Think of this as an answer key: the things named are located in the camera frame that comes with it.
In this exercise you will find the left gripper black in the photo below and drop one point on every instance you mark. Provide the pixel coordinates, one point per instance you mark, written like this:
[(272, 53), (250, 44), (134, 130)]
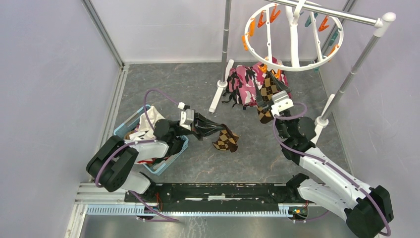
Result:
[(199, 132)]

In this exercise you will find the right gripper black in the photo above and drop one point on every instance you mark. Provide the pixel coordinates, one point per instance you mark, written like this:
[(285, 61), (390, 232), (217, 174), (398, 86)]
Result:
[(259, 99)]

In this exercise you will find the brown argyle sock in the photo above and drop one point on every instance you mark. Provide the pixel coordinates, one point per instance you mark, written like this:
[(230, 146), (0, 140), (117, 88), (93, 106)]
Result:
[(272, 83), (227, 140)]

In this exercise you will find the red white striped sock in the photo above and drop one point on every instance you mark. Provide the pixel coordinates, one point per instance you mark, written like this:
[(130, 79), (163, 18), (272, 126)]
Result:
[(151, 161)]

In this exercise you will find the white round clip hanger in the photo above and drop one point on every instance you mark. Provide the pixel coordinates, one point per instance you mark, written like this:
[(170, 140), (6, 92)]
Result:
[(268, 13)]

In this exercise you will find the metal clothes rack frame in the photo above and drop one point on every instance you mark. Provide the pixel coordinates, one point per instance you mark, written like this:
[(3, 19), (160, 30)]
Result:
[(380, 24)]

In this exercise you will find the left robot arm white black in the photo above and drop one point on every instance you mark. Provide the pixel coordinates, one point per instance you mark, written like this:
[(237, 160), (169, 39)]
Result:
[(111, 167)]

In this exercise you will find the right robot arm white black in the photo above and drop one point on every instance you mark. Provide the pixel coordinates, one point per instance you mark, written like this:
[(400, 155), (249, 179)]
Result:
[(366, 210)]

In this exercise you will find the orange clip front holding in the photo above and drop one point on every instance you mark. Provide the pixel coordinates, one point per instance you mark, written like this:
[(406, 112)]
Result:
[(278, 74)]

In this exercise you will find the orange clip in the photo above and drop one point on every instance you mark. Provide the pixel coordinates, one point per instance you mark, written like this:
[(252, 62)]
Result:
[(244, 41), (262, 67)]

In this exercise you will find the orange clip far left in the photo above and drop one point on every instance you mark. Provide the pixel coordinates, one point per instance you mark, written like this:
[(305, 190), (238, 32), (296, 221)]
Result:
[(244, 41)]

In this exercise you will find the orange clip right rim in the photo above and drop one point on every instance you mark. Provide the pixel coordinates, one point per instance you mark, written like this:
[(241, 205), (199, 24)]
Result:
[(333, 49)]

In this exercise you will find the teal clip right rim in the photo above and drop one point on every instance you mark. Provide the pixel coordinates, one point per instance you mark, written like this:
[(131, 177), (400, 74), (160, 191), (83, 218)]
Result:
[(334, 37)]

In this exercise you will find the pink camouflage garment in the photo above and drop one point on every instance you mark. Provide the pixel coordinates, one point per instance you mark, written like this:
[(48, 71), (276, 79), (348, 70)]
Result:
[(240, 87)]

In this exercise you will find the light blue laundry basket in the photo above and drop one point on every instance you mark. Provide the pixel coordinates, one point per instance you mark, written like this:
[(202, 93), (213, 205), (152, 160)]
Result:
[(130, 124)]

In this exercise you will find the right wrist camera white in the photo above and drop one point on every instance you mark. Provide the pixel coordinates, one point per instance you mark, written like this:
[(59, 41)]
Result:
[(281, 101)]

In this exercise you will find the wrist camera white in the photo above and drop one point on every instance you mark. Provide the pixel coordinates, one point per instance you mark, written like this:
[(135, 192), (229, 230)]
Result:
[(281, 101), (186, 116)]

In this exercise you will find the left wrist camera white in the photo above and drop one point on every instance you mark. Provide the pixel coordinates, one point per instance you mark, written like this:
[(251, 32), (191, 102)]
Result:
[(186, 116)]

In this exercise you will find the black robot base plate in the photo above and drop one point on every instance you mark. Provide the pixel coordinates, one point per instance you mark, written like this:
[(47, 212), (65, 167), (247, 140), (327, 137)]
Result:
[(222, 197)]

